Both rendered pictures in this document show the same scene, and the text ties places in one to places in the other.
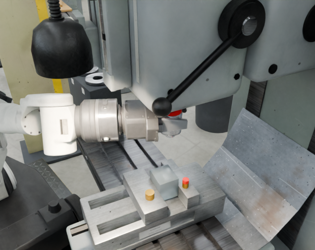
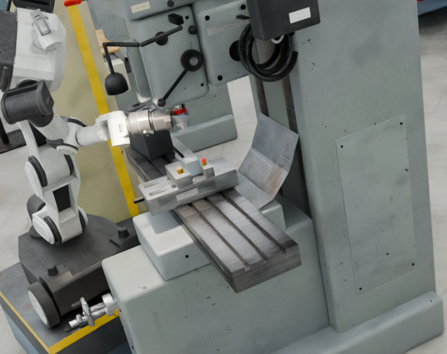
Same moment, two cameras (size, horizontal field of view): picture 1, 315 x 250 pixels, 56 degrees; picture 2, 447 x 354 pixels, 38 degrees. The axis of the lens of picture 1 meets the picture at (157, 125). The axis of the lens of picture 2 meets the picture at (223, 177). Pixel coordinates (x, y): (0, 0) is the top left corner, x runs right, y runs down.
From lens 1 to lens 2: 1.73 m
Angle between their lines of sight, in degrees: 11
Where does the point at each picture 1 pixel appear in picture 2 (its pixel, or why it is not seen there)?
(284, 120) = (277, 113)
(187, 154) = not seen: hidden behind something
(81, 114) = (129, 119)
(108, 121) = (144, 121)
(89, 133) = (135, 128)
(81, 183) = not seen: hidden behind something
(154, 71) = (156, 88)
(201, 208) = (218, 178)
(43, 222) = (115, 246)
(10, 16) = not seen: hidden behind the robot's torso
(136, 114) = (159, 115)
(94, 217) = (147, 190)
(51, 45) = (112, 83)
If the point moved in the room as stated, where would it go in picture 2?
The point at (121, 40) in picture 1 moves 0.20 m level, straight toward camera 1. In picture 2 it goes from (141, 77) to (138, 96)
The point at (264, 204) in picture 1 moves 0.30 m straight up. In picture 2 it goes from (272, 176) to (258, 103)
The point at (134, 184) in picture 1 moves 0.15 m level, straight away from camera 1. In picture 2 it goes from (171, 168) to (173, 152)
